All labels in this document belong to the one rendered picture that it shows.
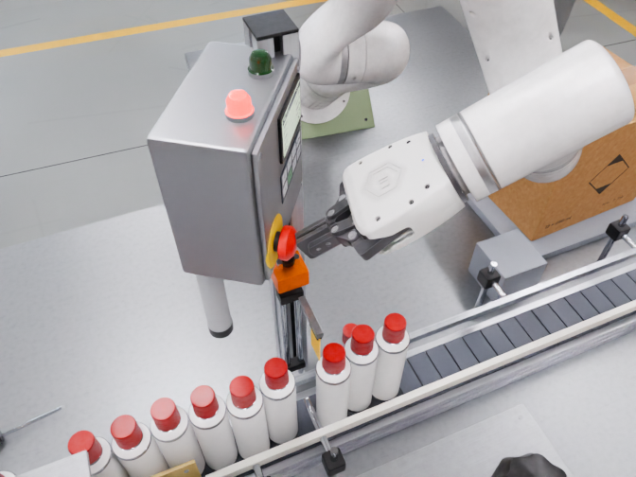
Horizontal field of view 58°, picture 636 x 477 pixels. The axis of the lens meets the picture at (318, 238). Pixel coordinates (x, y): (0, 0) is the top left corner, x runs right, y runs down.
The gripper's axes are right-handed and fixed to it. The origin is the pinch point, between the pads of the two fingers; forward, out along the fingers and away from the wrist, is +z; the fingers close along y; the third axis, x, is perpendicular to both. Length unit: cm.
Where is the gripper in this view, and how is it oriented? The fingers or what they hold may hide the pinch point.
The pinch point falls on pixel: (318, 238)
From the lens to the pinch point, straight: 61.0
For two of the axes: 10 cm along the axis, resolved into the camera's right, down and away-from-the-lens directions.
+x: 5.2, 5.2, 6.8
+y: 1.5, 7.2, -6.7
